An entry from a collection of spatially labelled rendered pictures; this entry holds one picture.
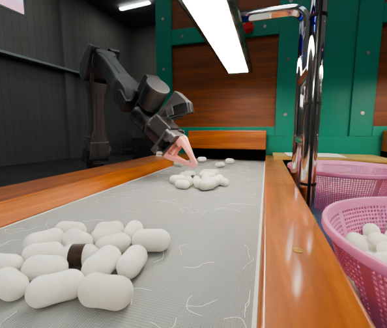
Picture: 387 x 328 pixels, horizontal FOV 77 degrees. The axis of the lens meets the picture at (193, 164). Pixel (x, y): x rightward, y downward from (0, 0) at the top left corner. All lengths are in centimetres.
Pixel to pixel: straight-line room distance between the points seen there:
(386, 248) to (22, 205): 44
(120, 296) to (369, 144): 97
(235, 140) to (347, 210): 63
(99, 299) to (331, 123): 94
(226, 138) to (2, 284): 82
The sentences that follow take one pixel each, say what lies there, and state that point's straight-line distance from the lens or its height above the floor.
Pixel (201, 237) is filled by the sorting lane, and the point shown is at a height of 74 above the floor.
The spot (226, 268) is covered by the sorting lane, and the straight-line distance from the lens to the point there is 23.
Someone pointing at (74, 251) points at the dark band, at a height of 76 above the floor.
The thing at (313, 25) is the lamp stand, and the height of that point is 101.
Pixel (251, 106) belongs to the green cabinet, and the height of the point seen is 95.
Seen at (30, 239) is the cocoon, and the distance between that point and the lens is 28.
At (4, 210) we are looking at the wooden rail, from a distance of 40.
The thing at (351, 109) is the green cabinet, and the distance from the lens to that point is 103.
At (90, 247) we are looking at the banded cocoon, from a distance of 23.
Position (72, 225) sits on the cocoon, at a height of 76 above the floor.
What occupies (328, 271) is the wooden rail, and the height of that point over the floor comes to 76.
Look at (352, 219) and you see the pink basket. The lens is 37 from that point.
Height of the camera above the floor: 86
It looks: 8 degrees down
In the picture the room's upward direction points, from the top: straight up
